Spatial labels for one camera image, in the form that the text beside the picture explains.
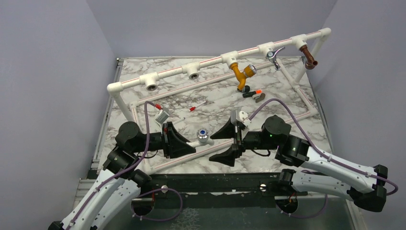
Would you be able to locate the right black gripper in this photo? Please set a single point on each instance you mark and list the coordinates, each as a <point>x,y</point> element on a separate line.
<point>228,132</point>

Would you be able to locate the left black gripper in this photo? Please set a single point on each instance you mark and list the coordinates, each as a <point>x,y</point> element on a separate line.
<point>177,146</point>

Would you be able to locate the white faucet chrome knob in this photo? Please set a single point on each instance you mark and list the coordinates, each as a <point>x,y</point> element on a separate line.
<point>202,139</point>

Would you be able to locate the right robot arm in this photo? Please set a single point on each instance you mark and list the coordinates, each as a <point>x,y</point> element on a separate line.
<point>363,185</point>

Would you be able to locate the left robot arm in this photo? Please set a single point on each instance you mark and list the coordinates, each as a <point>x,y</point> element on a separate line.
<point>120,180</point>

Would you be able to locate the black orange marker pen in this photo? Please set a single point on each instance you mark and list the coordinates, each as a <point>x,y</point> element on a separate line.
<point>252,93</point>

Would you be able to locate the yellow plastic faucet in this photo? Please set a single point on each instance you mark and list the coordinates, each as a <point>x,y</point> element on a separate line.
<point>241,76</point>

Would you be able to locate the brown plastic faucet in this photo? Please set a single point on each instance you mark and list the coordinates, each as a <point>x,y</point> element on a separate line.
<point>310,62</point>

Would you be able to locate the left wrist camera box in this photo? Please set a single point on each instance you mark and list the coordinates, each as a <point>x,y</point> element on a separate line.
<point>162,116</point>

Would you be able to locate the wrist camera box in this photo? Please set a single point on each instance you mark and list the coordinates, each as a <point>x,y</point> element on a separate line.
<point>162,116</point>
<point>240,119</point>

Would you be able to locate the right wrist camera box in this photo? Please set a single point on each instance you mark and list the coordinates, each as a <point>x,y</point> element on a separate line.
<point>240,119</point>

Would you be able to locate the black mounting rail base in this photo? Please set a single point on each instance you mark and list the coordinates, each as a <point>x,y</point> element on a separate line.
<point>207,190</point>

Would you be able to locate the white PVC pipe frame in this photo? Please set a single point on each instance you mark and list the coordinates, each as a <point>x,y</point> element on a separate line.
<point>179,83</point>

